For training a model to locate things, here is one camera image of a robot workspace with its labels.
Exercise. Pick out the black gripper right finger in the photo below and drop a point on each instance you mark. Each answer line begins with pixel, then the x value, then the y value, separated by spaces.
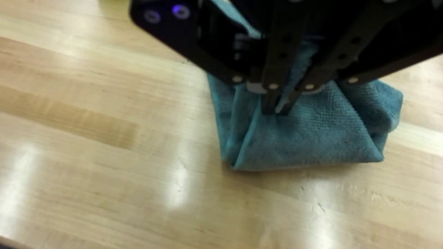
pixel 360 46

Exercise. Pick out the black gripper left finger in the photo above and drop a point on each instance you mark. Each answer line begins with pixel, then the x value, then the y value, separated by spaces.
pixel 277 50

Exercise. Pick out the blue microfibre towel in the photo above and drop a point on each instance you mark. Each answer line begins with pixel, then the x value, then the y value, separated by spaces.
pixel 313 133

